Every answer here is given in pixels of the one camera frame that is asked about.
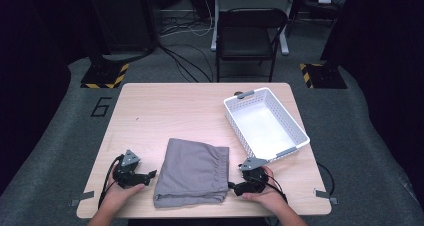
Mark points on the grey tape strip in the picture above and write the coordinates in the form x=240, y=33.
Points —
x=325, y=196
x=81, y=197

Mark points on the grey shorts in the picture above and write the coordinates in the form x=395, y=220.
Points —
x=191, y=172

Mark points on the small dark round object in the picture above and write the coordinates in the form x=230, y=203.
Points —
x=237, y=93

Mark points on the black folding chair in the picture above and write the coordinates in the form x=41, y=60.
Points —
x=284, y=42
x=248, y=39

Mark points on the black stand base striped edge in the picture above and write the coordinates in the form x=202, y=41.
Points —
x=325, y=76
x=103, y=76

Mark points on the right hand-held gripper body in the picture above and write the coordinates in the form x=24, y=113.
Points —
x=255, y=177

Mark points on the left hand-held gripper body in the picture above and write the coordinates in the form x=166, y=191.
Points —
x=128, y=172

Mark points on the white perforated plastic basket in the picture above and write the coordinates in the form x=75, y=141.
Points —
x=263, y=127

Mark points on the black cabinet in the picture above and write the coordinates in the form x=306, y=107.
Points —
x=123, y=16

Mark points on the person's left hand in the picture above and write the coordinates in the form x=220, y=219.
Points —
x=118, y=196

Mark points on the small white device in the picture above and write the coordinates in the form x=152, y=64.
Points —
x=324, y=0

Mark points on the person's right hand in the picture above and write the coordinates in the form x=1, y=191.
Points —
x=271, y=197

